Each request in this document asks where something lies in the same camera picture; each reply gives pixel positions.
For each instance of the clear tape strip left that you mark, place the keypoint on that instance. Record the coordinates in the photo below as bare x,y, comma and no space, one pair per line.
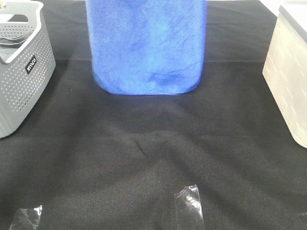
26,219

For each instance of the clear tape strip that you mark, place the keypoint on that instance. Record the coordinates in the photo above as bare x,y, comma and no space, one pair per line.
26,219
188,209

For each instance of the clear tape strip centre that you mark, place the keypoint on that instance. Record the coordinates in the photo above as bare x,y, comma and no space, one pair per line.
188,209

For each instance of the white plastic storage basket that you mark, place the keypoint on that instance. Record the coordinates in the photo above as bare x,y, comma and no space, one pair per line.
285,67

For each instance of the grey folded cloth in basket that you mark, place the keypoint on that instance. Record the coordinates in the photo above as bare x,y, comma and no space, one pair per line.
14,31

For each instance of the grey perforated plastic basket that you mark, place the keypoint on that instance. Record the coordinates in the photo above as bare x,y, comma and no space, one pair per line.
25,75

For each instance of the blue microfibre towel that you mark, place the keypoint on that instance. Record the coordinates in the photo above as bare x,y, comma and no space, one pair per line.
147,47

